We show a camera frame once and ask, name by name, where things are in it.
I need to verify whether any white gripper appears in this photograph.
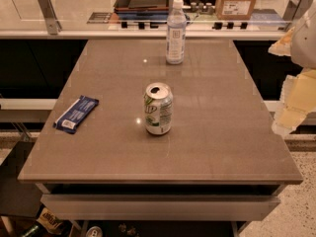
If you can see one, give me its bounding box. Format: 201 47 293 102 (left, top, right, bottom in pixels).
268 1 316 136

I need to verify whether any green white 7up can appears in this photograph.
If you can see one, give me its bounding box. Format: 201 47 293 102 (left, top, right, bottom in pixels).
144 82 173 135

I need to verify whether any silver can under table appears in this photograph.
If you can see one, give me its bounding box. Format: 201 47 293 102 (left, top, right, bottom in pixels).
85 226 103 237

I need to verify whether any brown cardboard box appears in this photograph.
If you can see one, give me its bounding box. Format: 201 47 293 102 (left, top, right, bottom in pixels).
215 0 256 20

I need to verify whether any clear plastic water bottle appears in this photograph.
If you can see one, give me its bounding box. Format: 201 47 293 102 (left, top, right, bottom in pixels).
166 0 187 64

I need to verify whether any blue snack bar wrapper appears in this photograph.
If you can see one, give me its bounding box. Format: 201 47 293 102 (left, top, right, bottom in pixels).
53 95 99 134

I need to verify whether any white table drawer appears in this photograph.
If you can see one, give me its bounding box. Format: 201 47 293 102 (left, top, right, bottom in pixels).
41 195 280 221

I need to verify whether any brown snack bag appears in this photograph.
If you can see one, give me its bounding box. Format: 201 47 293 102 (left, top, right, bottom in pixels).
37 207 64 235

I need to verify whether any green glass bottle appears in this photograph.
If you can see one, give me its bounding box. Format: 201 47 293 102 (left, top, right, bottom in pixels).
19 224 42 237

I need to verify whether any right metal glass bracket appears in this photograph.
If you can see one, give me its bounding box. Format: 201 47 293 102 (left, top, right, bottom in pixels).
282 0 314 31

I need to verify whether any metal glass bracket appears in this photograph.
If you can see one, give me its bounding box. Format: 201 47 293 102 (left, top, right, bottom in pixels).
282 0 314 31
38 0 62 36

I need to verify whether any left metal glass bracket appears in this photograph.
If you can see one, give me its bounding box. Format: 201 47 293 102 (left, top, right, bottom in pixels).
38 0 62 36

